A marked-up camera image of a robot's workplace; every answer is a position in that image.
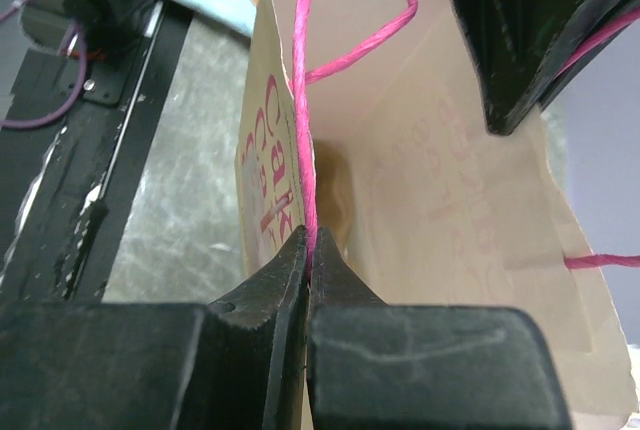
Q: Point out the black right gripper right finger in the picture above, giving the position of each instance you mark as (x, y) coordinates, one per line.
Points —
(373, 365)

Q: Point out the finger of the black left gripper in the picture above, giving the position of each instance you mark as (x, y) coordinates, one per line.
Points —
(519, 47)
(605, 29)

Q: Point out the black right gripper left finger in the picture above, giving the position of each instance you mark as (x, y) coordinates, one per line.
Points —
(236, 363)

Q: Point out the pink white paper bag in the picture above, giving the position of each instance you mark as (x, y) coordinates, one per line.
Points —
(441, 211)

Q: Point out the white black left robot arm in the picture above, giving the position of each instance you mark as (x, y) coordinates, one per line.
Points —
(109, 23)

